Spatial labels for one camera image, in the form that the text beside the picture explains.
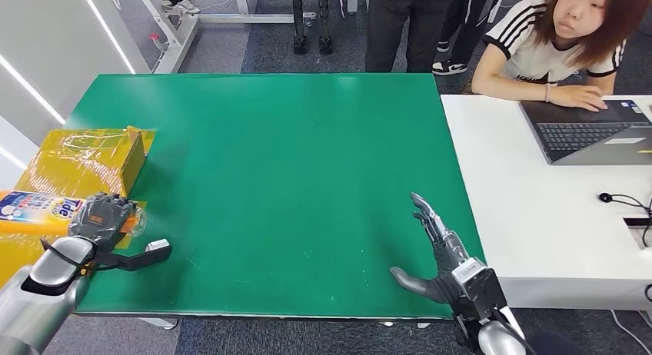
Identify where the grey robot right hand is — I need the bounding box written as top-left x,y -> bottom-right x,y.
389,192 -> 472,305

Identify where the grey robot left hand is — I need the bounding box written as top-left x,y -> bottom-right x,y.
67,192 -> 139,253

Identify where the orange detergent bottle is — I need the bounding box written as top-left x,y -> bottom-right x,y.
0,191 -> 148,239

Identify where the yellow taped cardboard box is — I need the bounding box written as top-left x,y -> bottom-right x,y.
0,126 -> 156,287

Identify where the white table foot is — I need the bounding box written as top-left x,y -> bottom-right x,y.
136,317 -> 179,330

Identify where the green table mat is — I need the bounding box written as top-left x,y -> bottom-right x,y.
66,72 -> 485,320

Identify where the dark grey laptop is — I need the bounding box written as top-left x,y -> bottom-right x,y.
519,98 -> 652,166

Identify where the person's hand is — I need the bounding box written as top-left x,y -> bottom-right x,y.
551,84 -> 608,113

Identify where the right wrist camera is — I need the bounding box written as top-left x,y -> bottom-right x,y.
451,257 -> 509,320

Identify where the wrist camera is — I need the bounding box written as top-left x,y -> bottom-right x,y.
94,239 -> 173,272
451,257 -> 509,320

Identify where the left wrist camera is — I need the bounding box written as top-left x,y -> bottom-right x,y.
94,239 -> 173,272

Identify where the white wall light strip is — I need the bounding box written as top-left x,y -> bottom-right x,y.
76,0 -> 137,75
0,55 -> 67,125
0,146 -> 28,171

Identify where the black cable with plug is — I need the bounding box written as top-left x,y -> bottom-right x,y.
598,192 -> 652,249

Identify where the white floor cable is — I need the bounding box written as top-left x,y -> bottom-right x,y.
610,309 -> 652,355

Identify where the white table frame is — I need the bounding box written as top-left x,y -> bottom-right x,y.
133,0 -> 319,75

